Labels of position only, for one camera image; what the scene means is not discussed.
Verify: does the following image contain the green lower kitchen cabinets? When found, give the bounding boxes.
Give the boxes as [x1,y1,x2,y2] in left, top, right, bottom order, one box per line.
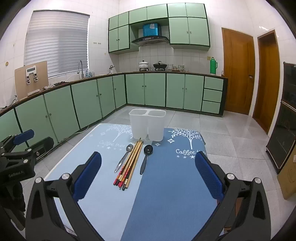
[0,72,228,149]

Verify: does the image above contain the glass jars on counter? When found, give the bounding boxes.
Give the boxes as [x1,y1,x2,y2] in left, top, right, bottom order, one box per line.
[168,64,189,72]

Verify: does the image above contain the wooden board with clips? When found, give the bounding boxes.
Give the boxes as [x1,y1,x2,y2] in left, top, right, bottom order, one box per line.
[14,61,49,100]

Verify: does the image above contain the cardboard box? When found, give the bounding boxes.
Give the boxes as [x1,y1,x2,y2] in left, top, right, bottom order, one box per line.
[277,153,296,200]

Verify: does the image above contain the green upper kitchen cabinets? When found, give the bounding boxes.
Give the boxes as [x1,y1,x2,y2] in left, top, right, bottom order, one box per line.
[108,3,211,55]

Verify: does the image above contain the dark cloth on counter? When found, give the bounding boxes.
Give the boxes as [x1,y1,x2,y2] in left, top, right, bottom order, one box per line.
[42,81,70,90]

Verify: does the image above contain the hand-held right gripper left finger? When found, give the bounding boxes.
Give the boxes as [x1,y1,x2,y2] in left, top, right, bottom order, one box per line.
[24,152,103,241]

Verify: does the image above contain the black spoon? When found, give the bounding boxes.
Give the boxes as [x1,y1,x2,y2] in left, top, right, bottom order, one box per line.
[140,145,153,175]

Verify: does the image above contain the green kitchen cabinets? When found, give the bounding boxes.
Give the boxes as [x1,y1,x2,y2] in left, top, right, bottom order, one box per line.
[0,72,228,149]
[108,3,211,55]

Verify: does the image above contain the black range hood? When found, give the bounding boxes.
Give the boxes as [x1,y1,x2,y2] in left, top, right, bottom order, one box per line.
[131,36,170,46]

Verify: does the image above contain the green thermos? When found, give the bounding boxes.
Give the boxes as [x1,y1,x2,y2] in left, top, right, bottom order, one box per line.
[209,57,218,75]

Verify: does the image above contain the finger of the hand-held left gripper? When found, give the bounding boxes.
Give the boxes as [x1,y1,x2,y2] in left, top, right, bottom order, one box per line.
[0,129,35,152]
[25,136,55,163]

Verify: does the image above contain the metal spoon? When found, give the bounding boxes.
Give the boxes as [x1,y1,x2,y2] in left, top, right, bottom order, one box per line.
[114,144,134,173]

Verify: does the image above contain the white two-compartment utensil holder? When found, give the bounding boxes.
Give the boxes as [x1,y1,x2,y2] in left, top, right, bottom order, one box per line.
[129,108,167,142]

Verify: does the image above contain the dark glass-front cabinet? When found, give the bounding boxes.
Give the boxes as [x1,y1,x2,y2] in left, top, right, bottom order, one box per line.
[266,61,296,174]

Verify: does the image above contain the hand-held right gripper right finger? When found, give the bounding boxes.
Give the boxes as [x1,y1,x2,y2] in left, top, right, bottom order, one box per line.
[195,153,271,241]

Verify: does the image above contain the white floor cable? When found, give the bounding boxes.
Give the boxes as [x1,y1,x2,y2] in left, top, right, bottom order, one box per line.
[54,125,90,144]

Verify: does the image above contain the blue tree-print tablecloth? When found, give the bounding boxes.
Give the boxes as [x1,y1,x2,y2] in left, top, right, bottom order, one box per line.
[44,123,219,241]

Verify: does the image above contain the white window blind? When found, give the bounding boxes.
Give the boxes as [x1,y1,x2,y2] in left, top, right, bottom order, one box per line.
[24,10,90,79]

